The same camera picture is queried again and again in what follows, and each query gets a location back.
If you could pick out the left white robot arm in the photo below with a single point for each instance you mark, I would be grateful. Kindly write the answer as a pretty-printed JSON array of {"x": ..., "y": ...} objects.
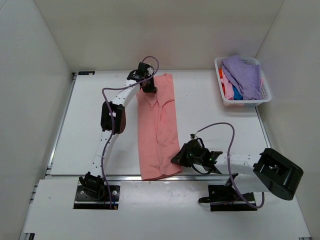
[{"x": 113, "y": 123}]

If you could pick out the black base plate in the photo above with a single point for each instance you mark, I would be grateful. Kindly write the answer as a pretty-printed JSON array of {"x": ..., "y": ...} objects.
[
  {"x": 85, "y": 200},
  {"x": 232, "y": 200}
]

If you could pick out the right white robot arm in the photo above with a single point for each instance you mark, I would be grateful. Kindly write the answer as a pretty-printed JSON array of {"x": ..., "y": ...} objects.
[{"x": 268, "y": 171}]

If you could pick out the white plastic basket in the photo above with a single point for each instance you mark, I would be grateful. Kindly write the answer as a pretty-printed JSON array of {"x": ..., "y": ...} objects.
[{"x": 265, "y": 91}]

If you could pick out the black corner label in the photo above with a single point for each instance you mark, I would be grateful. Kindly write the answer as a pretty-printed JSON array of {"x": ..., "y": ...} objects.
[{"x": 86, "y": 73}]

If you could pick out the light pink t shirt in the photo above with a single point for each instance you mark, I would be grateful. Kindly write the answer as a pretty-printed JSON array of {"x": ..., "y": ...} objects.
[{"x": 228, "y": 88}]

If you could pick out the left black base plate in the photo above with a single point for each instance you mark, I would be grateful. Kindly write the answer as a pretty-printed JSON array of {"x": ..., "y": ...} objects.
[{"x": 85, "y": 200}]

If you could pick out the orange t shirt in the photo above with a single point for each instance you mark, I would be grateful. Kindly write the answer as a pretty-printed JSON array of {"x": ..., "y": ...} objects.
[{"x": 220, "y": 72}]

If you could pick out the purple t shirt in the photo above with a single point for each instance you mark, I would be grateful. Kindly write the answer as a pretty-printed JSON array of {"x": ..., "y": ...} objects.
[{"x": 246, "y": 78}]

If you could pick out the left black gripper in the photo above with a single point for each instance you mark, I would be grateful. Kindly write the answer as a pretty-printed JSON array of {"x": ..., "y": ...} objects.
[{"x": 151, "y": 89}]

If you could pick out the salmon pink t shirt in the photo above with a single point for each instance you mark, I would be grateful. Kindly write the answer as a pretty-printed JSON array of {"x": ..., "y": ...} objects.
[{"x": 158, "y": 140}]

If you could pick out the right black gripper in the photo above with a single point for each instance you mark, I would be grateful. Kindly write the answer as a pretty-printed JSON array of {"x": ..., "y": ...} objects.
[{"x": 179, "y": 159}]

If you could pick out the blue t shirt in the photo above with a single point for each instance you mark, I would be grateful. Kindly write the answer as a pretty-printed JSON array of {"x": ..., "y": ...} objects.
[{"x": 236, "y": 96}]

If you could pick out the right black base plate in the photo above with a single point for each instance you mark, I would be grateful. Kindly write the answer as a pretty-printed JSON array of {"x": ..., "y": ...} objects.
[{"x": 232, "y": 200}]

